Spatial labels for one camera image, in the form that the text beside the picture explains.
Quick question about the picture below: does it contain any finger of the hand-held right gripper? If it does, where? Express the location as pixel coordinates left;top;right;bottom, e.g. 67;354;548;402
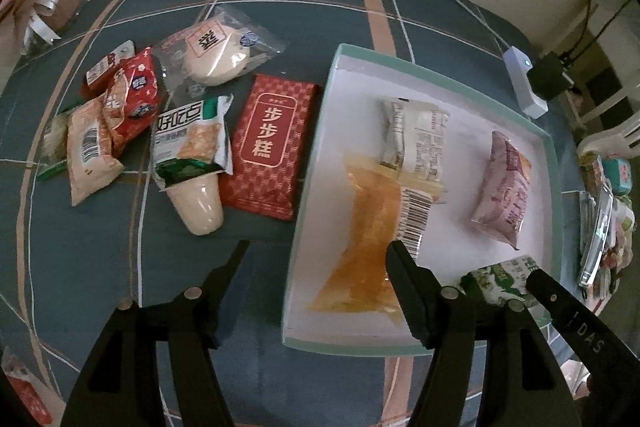
526;269;640;408

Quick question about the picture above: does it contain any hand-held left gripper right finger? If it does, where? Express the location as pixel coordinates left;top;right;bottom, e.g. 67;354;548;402
385;239;583;427

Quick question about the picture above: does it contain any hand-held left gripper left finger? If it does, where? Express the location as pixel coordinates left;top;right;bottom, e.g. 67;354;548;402
60;239;251;427

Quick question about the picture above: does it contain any yellow clear snack packet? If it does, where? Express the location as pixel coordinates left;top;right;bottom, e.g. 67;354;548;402
306;146;450;315

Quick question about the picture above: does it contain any white jelly cup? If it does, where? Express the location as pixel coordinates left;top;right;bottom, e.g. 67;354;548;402
167;172;224;236

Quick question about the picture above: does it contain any green white leaf-print packet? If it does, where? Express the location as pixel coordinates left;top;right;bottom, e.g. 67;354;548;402
460;255;551;320

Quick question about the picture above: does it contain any green white cracker packet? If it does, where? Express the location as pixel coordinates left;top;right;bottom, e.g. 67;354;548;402
151;94;235;192

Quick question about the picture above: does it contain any red patterned cake packet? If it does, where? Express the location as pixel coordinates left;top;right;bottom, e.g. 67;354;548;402
218;74;322;222

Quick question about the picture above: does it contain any white box with teal rim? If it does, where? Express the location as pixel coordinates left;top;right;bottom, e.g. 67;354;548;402
281;43;563;355

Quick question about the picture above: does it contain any beige barcode snack packet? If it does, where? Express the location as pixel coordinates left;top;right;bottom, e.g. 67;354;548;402
66;94;125;208

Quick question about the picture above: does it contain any red cartoon snack packet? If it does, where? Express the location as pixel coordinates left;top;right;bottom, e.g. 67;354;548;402
102;48;161;158

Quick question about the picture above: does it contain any clear plastic package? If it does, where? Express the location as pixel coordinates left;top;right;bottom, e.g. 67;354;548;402
577;187;613;285

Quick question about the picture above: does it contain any pink snack packet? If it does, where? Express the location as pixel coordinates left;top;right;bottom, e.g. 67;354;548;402
470;130;533;250

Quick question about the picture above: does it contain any small teal box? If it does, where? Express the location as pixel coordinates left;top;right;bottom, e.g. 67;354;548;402
602;157;636;195

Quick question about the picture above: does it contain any white grey snack packet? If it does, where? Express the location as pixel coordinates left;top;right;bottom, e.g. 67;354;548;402
377;98;451;182

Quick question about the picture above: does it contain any white plastic chair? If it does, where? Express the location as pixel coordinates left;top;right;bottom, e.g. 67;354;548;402
575;107;640;158

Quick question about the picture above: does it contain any green edged snack packet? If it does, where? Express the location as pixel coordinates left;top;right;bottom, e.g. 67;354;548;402
36;109;71;182

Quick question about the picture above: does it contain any red foil packet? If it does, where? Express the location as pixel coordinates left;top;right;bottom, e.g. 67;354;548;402
0;347;53;427

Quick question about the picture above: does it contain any round bun in clear wrap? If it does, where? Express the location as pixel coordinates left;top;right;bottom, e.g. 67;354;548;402
151;4;286;108

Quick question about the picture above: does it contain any white power strip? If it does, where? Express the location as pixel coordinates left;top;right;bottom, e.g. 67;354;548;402
502;47;548;120

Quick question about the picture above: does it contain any black power adapter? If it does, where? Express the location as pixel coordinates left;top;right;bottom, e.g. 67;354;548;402
529;52;576;100

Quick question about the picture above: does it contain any small red white packet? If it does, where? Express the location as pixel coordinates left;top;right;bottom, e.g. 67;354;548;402
82;39;137;98

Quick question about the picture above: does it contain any blue plaid tablecloth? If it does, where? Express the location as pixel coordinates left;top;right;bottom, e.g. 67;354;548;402
0;0;601;427

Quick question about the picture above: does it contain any brown cardboard box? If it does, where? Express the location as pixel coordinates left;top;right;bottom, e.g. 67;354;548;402
50;0;88;32

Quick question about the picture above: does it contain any white printed ribbon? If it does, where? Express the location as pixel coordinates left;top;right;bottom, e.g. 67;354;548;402
22;0;63;52

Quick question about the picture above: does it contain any black power cable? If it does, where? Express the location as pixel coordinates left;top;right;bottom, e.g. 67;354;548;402
555;0;601;58

